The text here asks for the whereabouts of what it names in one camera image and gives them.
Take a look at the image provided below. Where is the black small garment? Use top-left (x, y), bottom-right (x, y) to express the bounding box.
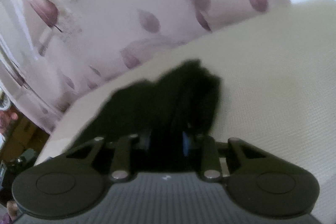
top-left (72, 60), bottom-right (221, 172)

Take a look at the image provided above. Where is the wooden cabinet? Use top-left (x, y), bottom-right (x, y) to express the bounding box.
top-left (1, 116), bottom-right (50, 205)

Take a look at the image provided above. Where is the pink floral cloth bundle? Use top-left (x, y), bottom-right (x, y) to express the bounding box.
top-left (1, 91), bottom-right (19, 139)

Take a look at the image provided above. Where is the beige mattress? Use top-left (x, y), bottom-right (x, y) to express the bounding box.
top-left (38, 0), bottom-right (335, 223)

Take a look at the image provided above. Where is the leaf patterned pink curtain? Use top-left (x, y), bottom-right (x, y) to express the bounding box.
top-left (1, 0), bottom-right (290, 132)

